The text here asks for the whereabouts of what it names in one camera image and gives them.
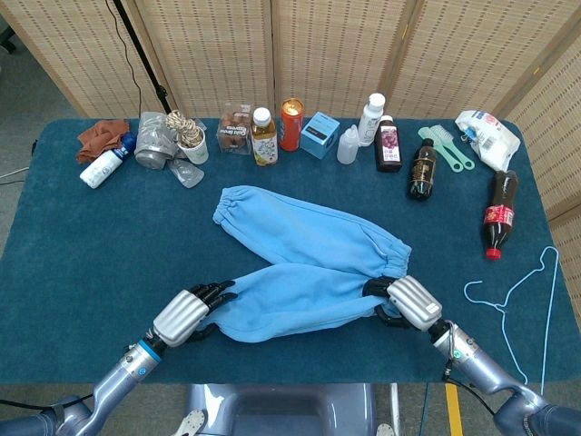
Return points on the clear box of brown pieces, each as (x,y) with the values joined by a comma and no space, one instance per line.
(233,136)

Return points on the yellow tea bottle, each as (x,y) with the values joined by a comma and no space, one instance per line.
(264,145)

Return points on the black tripod stand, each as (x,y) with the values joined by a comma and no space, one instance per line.
(145,59)

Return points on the white paper cup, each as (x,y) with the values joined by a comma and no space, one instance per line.
(196,150)

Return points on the small translucent squeeze bottle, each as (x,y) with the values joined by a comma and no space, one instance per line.
(347,147)

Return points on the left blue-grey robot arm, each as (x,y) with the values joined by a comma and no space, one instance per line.
(127,368)

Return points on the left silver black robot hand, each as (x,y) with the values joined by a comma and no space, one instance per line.
(179,318)

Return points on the dark teal table cloth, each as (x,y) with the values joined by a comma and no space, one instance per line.
(113,250)

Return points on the light blue sweatpants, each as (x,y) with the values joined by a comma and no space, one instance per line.
(295,300)

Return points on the rust brown cloth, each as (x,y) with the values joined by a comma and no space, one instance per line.
(97,136)

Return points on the bamboo folding screen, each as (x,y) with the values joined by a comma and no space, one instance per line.
(340,54)

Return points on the orange drink can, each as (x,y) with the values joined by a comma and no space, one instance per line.
(290,129)

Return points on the cola bottle with red label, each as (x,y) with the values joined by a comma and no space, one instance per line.
(499,213)

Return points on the silver metal rod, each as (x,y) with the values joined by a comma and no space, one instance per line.
(395,404)

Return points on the mint green comb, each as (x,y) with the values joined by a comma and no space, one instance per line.
(426,135)

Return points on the tall white plastic bottle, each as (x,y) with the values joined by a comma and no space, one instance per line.
(370,122)

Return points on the dark purple juice bottle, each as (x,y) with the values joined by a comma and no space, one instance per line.
(388,145)

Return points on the dark bottle with gold label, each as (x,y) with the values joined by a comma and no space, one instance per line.
(423,172)

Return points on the mint green brush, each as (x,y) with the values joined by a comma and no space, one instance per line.
(444,132)

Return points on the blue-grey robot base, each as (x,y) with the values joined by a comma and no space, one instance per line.
(281,409)

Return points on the white plastic bag package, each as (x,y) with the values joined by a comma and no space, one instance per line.
(495,141)

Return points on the light blue cardboard box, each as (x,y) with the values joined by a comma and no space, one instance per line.
(318,136)

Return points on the blue binder clip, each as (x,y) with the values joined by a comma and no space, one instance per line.
(469,134)

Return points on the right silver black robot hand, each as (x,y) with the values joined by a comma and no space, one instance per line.
(415,302)

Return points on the white tube with blue cap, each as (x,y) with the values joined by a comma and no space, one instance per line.
(100,168)

